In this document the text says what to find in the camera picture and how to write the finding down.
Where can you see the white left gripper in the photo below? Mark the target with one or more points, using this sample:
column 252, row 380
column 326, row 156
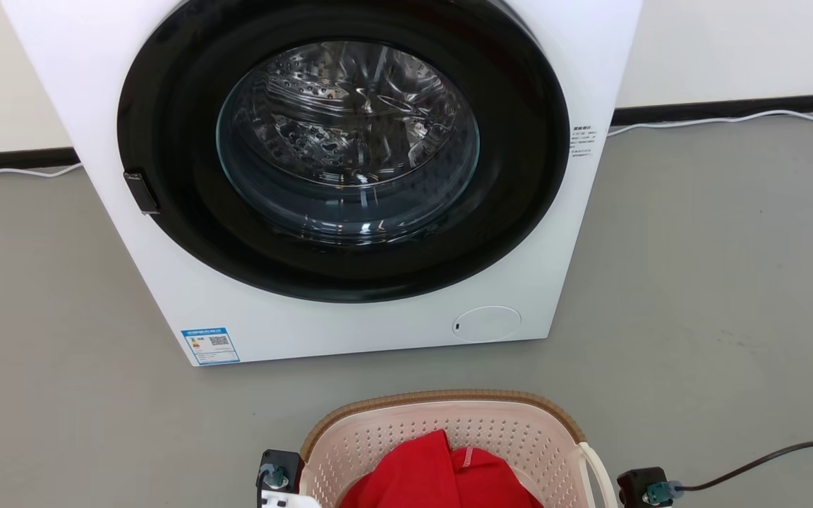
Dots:
column 290, row 502

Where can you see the beige perforated laundry basket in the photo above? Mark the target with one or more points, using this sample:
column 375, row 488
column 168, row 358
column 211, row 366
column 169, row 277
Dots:
column 491, row 430

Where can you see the red garment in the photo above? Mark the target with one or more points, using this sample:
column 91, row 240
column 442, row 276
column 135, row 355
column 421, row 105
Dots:
column 428, row 480

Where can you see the blue energy label sticker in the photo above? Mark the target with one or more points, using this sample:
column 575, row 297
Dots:
column 210, row 346

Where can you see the white front-load washing machine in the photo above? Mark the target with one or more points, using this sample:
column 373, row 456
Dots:
column 350, row 328

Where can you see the round white filter cover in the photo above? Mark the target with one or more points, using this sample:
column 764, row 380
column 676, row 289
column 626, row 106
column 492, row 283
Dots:
column 486, row 324

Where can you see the steel washer drum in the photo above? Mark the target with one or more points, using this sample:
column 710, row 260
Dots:
column 350, row 120

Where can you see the black round washer door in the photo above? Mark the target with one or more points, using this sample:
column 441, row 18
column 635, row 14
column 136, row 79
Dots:
column 166, row 106

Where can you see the small text sticker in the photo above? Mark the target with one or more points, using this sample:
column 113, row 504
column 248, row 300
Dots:
column 582, row 141

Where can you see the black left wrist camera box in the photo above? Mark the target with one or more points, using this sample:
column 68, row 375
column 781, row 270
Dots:
column 288, row 462

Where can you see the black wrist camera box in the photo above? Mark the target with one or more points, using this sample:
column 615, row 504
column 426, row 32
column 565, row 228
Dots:
column 634, row 483
column 288, row 462

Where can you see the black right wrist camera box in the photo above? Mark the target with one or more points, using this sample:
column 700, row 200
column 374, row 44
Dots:
column 634, row 483

